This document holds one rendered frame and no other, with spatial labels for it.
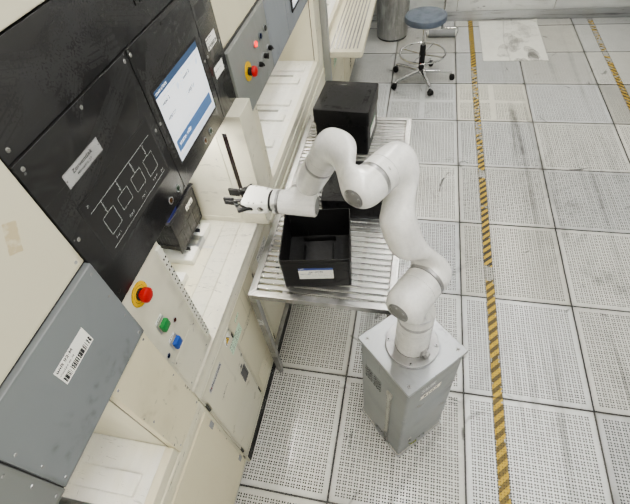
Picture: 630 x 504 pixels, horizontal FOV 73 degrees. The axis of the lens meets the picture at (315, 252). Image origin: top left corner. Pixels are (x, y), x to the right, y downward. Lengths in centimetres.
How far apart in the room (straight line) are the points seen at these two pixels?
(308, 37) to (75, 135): 219
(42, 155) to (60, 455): 57
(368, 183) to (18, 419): 82
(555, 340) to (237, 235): 178
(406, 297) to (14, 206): 91
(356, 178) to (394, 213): 17
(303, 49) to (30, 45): 226
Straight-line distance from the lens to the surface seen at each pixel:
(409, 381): 156
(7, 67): 88
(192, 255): 181
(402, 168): 108
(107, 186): 102
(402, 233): 113
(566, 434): 248
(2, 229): 85
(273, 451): 231
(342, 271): 167
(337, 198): 195
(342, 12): 375
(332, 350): 246
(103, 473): 157
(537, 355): 260
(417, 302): 123
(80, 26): 102
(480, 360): 250
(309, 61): 302
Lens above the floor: 219
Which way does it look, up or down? 50 degrees down
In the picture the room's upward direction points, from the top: 9 degrees counter-clockwise
